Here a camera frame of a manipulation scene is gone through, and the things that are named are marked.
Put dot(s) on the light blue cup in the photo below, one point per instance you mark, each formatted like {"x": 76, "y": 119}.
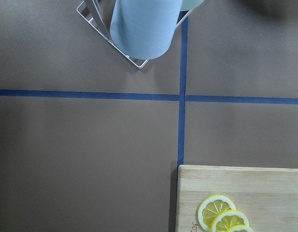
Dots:
{"x": 143, "y": 29}

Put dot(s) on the lemon slice far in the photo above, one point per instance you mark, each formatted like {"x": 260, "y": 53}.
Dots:
{"x": 210, "y": 208}

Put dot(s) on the lemon slice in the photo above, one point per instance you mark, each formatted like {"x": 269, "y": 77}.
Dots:
{"x": 228, "y": 219}
{"x": 240, "y": 228}
{"x": 210, "y": 208}

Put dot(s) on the mint green cup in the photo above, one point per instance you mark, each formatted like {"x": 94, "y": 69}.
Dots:
{"x": 190, "y": 4}

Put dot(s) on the lemon slice middle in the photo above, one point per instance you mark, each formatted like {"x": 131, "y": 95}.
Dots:
{"x": 228, "y": 219}

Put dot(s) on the lemon slice near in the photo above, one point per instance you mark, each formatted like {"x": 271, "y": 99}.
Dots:
{"x": 240, "y": 228}

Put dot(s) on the wooden cutting board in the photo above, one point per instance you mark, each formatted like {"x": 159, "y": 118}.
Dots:
{"x": 267, "y": 196}

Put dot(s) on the white wire cup rack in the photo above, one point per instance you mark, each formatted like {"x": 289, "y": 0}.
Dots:
{"x": 98, "y": 14}

